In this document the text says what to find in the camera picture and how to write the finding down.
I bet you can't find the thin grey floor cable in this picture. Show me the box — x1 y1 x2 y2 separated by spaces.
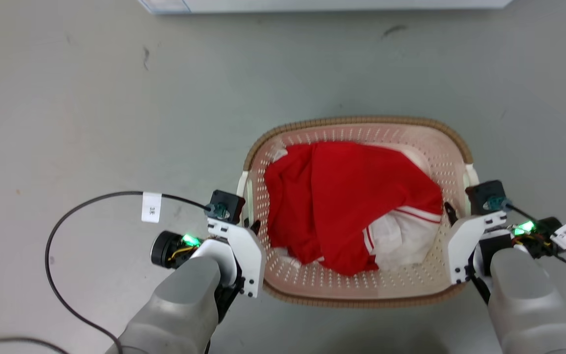
0 332 71 354

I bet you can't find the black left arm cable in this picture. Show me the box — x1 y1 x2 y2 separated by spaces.
45 191 213 354

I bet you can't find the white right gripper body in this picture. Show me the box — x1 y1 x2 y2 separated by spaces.
447 210 508 285

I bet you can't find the red garment with white stripes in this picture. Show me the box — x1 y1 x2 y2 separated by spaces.
264 141 444 276

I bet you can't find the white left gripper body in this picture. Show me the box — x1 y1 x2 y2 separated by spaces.
207 218 267 298

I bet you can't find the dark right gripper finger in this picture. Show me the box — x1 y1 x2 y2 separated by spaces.
443 201 459 228

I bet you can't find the pink perforated plastic laundry basket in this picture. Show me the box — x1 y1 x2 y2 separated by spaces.
237 116 481 309

